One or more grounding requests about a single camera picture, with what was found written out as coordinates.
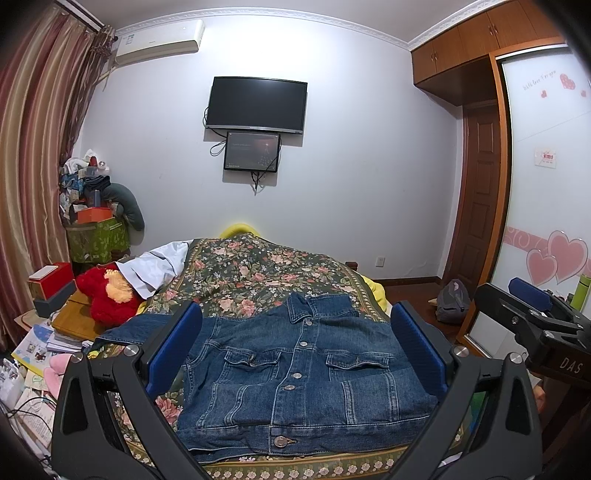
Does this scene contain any blue denim jacket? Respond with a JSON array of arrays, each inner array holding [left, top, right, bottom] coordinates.
[[94, 292, 440, 465]]

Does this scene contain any clutter pile of clothes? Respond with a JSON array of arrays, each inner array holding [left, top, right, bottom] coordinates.
[[59, 149, 111, 225]]

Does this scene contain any green bottle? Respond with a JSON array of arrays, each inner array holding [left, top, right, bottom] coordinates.
[[571, 274, 591, 312]]

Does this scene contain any wooden wardrobe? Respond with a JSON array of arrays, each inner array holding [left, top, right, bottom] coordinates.
[[410, 0, 591, 356]]

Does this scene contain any stack of books and papers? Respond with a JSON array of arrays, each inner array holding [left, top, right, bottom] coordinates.
[[1, 322, 90, 464]]

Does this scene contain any grey backpack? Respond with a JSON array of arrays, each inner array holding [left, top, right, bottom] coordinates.
[[436, 279, 471, 325]]

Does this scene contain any wooden bedside table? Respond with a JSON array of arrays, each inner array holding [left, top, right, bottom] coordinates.
[[52, 290, 106, 341]]

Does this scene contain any red plush toy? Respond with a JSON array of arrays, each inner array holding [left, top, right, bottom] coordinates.
[[76, 263, 143, 329]]

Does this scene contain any wooden door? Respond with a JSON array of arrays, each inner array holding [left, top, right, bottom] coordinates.
[[444, 102, 501, 294]]

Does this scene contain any red and white box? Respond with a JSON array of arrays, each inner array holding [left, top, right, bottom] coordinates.
[[27, 262, 74, 300]]

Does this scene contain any white shirt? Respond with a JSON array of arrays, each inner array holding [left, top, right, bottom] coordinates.
[[116, 241, 190, 300]]

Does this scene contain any green storage box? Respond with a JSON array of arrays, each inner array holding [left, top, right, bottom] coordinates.
[[66, 218, 130, 264]]

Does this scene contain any orange box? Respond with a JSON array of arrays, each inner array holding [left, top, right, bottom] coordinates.
[[76, 207, 113, 224]]

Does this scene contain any grey neck pillow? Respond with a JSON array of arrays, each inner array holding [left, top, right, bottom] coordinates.
[[102, 183, 145, 232]]

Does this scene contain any striped red curtain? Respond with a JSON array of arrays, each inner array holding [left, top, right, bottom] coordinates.
[[1, 1, 114, 351]]

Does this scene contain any white air conditioner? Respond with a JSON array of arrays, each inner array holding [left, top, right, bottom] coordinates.
[[114, 20, 205, 66]]

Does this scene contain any small wall monitor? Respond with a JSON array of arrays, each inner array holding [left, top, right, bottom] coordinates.
[[223, 131, 280, 173]]

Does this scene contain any black wall television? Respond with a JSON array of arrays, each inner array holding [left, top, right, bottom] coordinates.
[[205, 76, 308, 134]]

